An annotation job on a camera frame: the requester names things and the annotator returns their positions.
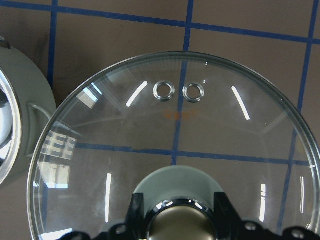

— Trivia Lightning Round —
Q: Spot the glass pot lid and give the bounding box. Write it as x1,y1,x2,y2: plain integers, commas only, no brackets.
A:
27,52,320,240

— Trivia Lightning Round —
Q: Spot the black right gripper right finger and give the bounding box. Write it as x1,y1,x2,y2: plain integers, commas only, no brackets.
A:
213,192,320,240

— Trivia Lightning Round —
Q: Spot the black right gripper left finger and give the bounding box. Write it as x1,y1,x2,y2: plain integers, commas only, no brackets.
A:
57,192,156,240

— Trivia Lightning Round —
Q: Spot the mint green cooking pot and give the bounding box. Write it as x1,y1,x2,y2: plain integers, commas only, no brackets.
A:
0,37,57,185

